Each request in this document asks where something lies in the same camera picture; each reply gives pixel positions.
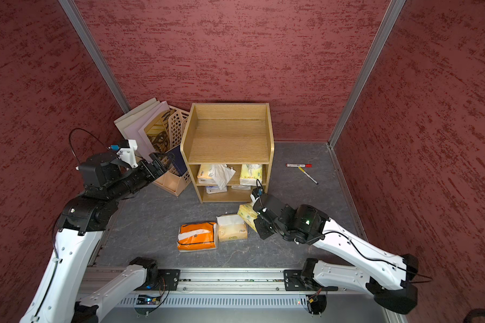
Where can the right corner metal profile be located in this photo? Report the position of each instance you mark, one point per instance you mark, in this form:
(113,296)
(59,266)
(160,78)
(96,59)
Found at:
(386,26)

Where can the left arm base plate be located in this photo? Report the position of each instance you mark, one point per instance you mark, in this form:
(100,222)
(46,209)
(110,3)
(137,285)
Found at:
(163,279)

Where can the wooden two-tier shelf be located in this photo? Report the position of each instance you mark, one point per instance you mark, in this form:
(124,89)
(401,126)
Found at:
(228,133)

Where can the cream tissue pack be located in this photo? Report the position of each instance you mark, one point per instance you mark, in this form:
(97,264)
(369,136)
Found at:
(231,228)

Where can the lower right yellow tissue pack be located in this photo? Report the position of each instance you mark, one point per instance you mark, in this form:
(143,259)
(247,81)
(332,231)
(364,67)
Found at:
(251,174)

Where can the red white marker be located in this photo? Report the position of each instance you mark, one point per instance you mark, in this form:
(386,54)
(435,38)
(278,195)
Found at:
(299,165)

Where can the yellow white pen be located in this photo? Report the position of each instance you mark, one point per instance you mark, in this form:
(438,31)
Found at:
(308,175)

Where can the beige plastic file organizer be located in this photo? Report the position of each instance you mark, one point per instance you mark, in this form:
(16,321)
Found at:
(171,182)

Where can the lilac folder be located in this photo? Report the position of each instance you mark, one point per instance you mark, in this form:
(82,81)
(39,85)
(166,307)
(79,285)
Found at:
(137,129)

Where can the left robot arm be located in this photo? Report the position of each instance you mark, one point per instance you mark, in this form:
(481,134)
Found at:
(108,179)

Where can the flat white tissue pack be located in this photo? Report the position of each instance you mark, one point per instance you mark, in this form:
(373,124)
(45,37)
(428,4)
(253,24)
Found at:
(215,189)

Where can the dark blue book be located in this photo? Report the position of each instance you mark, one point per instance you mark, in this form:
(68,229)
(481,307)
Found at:
(177,161)

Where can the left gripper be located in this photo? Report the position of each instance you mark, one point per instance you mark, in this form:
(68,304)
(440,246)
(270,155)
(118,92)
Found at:
(154,175)

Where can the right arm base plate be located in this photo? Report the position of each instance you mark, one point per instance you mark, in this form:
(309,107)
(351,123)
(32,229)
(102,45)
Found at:
(294,282)

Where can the corner metal profile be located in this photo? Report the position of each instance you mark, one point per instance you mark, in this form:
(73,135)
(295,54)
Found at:
(386,26)
(77,21)

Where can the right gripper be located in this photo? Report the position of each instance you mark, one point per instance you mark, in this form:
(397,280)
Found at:
(264,231)

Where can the green yellow tissue pack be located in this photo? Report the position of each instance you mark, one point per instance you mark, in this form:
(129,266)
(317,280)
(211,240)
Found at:
(246,212)

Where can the left corner metal profile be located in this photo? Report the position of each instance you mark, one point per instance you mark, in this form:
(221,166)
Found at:
(77,21)

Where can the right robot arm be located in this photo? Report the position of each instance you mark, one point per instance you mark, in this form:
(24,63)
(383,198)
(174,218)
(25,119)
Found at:
(387,277)

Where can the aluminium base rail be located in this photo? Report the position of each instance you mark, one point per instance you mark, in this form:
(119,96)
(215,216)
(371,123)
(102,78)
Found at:
(219,288)

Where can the butterfly print folder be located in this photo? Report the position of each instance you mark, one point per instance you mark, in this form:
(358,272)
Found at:
(157,132)

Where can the orange tissue pack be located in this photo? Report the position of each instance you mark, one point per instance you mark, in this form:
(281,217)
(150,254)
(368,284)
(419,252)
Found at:
(199,236)

